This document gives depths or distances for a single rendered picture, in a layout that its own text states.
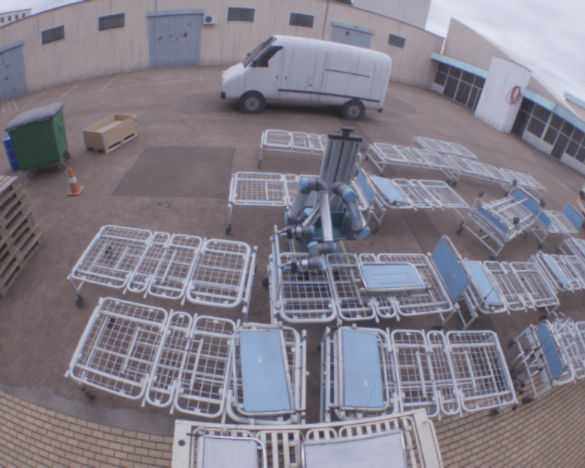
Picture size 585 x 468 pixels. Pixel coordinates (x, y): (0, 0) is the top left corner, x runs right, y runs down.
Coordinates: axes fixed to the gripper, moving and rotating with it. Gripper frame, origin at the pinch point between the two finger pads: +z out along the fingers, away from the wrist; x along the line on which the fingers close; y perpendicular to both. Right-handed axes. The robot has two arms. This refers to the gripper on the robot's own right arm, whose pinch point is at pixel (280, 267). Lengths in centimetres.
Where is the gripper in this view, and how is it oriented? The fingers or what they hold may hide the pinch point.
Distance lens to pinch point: 234.0
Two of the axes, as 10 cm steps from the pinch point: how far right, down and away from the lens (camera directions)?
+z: -9.9, 1.0, -0.4
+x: -0.5, -7.5, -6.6
